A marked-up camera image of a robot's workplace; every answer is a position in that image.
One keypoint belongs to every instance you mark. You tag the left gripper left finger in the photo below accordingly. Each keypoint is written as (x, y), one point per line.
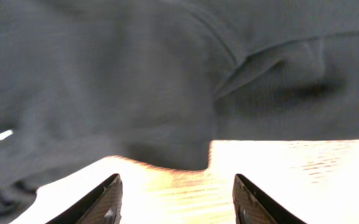
(102, 205)

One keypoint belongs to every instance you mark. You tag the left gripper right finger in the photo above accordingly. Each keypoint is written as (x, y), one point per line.
(254, 206)

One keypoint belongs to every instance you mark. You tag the black polo shirt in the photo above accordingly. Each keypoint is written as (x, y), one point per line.
(158, 80)

